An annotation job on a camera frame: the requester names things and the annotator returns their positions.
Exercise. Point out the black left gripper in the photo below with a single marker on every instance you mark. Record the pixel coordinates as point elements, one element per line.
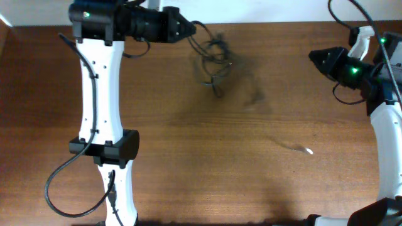
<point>171,25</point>

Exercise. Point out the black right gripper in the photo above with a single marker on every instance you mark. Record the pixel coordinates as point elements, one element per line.
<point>334,56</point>

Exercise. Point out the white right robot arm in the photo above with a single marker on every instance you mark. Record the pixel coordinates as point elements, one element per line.
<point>377,83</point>

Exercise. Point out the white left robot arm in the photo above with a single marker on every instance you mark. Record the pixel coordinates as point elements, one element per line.
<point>100,29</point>

